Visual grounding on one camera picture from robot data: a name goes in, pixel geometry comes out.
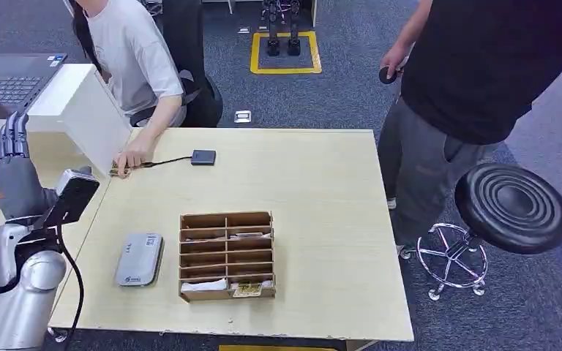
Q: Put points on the brown picture card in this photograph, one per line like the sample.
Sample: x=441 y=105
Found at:
x=112 y=170

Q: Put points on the white desk partition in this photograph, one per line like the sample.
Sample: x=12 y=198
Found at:
x=92 y=126

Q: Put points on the person's right hand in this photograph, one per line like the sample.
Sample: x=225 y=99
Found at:
x=395 y=55

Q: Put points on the yellow brown card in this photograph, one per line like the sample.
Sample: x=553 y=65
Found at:
x=247 y=289

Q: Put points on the person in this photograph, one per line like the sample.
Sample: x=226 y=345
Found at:
x=126 y=53
x=480 y=58

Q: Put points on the thin card stack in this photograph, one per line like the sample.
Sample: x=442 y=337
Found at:
x=249 y=236

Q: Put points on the grey flat device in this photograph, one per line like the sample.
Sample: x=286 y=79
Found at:
x=138 y=259

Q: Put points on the dark grey card reader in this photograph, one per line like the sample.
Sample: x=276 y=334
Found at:
x=203 y=157

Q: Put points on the black round stool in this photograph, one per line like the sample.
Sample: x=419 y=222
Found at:
x=513 y=203

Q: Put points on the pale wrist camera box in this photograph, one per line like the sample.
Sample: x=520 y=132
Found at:
x=75 y=194

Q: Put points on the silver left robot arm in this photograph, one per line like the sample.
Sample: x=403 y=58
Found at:
x=24 y=300

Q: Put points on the person's left hand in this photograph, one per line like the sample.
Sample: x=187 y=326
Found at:
x=135 y=152

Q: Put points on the yellow floor tape square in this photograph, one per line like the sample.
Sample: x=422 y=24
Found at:
x=254 y=53

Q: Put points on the small floor plate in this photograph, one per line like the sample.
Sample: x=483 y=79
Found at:
x=244 y=30

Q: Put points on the black office chair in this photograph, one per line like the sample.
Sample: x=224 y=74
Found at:
x=198 y=97

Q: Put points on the silver floor socket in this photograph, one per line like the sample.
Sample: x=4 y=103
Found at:
x=242 y=116

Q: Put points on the white card stack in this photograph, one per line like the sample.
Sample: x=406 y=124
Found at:
x=203 y=286

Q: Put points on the wooden card box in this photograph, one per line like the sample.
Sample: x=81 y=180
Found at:
x=226 y=257

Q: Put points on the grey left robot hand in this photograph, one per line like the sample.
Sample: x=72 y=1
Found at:
x=17 y=184

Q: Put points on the black round object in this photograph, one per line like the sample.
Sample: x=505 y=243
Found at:
x=387 y=76

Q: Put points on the grey laptop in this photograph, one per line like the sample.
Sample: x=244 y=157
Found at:
x=9 y=82

